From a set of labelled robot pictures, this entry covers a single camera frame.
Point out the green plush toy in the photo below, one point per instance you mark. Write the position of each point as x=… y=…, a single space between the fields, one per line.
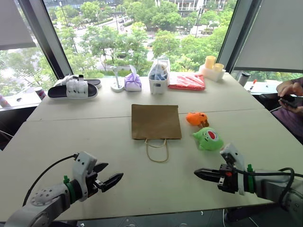
x=209 y=139

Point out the black window frame pillar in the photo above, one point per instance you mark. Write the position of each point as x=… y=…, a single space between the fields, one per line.
x=45 y=35
x=236 y=30

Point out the short yellow plastic cup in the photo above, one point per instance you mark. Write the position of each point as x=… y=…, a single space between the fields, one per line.
x=218 y=67

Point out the brown paper bag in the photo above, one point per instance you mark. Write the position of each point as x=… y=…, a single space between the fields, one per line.
x=155 y=121

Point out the purple tissue pack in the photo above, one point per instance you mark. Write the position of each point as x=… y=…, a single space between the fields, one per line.
x=132 y=82

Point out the red plastic packet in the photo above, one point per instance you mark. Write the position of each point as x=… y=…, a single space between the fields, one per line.
x=187 y=81

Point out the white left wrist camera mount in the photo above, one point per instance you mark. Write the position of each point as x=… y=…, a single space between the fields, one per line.
x=81 y=165

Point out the white tumbler with black lid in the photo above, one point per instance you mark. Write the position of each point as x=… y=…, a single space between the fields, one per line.
x=243 y=79

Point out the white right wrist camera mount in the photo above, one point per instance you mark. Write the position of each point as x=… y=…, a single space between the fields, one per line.
x=233 y=151

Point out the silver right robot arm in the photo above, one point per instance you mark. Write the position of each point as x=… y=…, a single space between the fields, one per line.
x=267 y=184

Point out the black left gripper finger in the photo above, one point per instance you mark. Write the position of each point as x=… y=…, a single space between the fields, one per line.
x=113 y=180
x=101 y=167

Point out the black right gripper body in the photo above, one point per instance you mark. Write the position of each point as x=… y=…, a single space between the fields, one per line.
x=228 y=182

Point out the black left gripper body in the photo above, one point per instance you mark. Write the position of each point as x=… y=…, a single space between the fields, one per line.
x=92 y=186

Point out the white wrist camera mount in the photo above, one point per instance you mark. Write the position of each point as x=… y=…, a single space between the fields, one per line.
x=233 y=151
x=81 y=165

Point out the white round-base stand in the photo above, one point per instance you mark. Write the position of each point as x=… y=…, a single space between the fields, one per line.
x=117 y=88

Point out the black smartphone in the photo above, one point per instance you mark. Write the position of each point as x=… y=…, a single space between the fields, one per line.
x=293 y=101

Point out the person bare hand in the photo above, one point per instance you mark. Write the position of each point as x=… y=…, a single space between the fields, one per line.
x=285 y=88
x=298 y=88

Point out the red white can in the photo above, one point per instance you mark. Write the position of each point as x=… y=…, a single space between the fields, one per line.
x=3 y=101
x=40 y=94

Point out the white cup holder box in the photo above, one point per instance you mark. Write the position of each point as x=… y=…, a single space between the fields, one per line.
x=213 y=74

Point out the person with phone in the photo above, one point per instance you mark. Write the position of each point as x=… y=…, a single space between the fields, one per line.
x=291 y=120

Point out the black white slide sandal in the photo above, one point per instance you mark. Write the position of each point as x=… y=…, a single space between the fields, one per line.
x=93 y=82
x=75 y=91

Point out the tall yellow plastic cup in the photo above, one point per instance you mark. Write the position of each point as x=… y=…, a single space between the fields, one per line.
x=210 y=62

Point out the orange plush toy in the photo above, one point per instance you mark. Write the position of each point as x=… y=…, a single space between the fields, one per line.
x=195 y=117

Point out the white plastic basket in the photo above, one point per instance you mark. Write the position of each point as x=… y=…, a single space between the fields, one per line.
x=158 y=86

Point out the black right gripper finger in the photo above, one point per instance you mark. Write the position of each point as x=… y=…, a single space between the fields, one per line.
x=213 y=178
x=208 y=172

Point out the grey roller blind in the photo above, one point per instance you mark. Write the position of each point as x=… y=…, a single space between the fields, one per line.
x=14 y=23
x=272 y=33

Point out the clear bag with blue items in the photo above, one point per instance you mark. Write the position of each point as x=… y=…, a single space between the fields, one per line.
x=159 y=71

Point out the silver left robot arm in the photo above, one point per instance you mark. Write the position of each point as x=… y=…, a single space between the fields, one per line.
x=42 y=203

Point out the white side table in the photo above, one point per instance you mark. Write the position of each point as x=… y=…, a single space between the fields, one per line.
x=262 y=87

